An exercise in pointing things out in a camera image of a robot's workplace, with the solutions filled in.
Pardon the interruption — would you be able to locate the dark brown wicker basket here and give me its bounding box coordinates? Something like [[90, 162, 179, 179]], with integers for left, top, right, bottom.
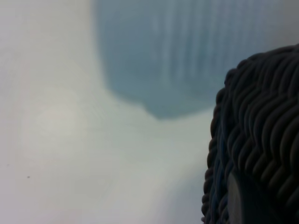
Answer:
[[201, 44, 299, 224]]

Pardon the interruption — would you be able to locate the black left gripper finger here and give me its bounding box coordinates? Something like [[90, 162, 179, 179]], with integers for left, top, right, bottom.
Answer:
[[228, 174, 283, 224]]

